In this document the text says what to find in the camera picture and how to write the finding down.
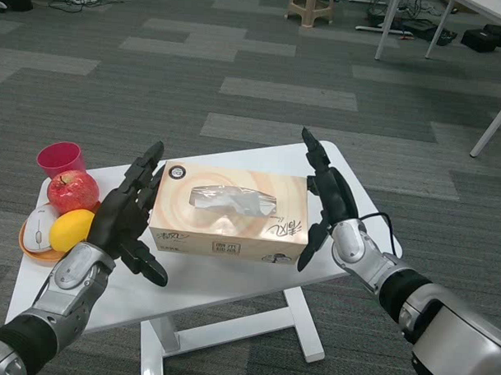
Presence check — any white table base frame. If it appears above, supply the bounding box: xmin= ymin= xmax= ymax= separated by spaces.
xmin=138 ymin=280 xmax=328 ymax=375

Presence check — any black fabric bag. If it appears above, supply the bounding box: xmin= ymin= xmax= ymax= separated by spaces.
xmin=460 ymin=22 xmax=501 ymax=54

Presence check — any slanted white desk leg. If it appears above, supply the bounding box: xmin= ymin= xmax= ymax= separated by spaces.
xmin=469 ymin=86 xmax=501 ymax=160

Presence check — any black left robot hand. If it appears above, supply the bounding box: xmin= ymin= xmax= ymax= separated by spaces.
xmin=84 ymin=138 xmax=174 ymax=288

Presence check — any orange round plate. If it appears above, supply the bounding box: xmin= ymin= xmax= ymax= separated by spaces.
xmin=17 ymin=197 xmax=103 ymax=270

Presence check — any beige plastic stool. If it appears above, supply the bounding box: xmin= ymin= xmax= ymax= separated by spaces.
xmin=285 ymin=0 xmax=336 ymax=27

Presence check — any beige wood-print tissue box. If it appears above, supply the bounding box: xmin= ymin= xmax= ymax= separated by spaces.
xmin=146 ymin=160 xmax=311 ymax=266

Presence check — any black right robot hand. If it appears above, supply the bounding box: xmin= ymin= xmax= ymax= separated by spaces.
xmin=296 ymin=125 xmax=363 ymax=275

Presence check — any pink plastic cup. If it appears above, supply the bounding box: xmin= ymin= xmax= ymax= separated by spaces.
xmin=35 ymin=141 xmax=88 ymax=182

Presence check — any yellow lemon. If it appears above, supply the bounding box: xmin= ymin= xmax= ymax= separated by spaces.
xmin=49 ymin=208 xmax=96 ymax=253

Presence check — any red apple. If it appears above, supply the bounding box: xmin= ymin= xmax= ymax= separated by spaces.
xmin=45 ymin=168 xmax=102 ymax=216

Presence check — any black equipment case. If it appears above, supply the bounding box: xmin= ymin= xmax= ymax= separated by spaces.
xmin=401 ymin=18 xmax=459 ymax=47

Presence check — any white computer mouse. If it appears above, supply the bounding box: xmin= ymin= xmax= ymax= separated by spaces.
xmin=22 ymin=203 xmax=60 ymax=255

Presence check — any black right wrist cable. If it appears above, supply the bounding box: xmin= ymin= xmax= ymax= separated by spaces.
xmin=357 ymin=211 xmax=405 ymax=258

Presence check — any white office desk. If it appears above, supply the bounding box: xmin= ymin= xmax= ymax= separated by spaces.
xmin=373 ymin=0 xmax=501 ymax=66

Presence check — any white desk foot bar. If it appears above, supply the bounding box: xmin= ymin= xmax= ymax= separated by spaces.
xmin=355 ymin=25 xmax=414 ymax=38

